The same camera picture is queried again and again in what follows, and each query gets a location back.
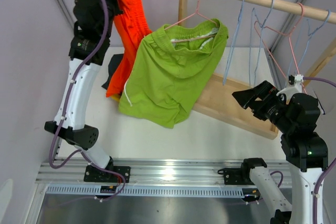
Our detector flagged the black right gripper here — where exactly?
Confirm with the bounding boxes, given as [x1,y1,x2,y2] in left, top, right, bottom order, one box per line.
[232,79,295,132]

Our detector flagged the lime green shorts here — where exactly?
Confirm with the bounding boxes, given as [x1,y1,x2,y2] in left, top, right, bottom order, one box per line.
[119,18,228,129]

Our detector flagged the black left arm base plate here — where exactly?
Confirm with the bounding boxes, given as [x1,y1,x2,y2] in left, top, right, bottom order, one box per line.
[83,165,131,183]

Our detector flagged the blue wire hanger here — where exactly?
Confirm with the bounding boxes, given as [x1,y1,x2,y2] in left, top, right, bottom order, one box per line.
[222,0,245,85]
[248,0,275,87]
[293,9,331,68]

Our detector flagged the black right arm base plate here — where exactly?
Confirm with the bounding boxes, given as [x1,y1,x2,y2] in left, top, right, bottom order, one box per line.
[217,166,254,185]

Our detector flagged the orange shorts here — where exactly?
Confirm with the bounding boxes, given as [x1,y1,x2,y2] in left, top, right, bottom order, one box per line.
[106,0,152,98]

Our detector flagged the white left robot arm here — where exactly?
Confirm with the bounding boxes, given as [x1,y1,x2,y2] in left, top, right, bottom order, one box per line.
[44,0,122,182]

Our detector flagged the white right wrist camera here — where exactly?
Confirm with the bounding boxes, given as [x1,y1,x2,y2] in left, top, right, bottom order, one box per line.
[276,74,307,103]

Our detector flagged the aluminium mounting rail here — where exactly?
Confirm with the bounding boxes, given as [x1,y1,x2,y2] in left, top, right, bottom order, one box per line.
[36,158,257,198]

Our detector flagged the dark navy shorts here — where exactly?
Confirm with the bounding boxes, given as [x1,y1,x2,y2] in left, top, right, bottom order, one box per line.
[101,54,124,90]

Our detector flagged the yellow plastic tray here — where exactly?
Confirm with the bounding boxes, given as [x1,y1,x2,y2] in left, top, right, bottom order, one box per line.
[111,94,121,102]

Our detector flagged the wooden tray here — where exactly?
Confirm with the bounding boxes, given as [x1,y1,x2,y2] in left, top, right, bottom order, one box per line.
[193,73,278,140]

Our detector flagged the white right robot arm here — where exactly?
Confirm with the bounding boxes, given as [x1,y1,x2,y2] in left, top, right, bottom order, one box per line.
[232,80,330,223]

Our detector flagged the wooden clothes rack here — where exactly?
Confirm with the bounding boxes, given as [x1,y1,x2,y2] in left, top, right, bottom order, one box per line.
[238,0,335,77]

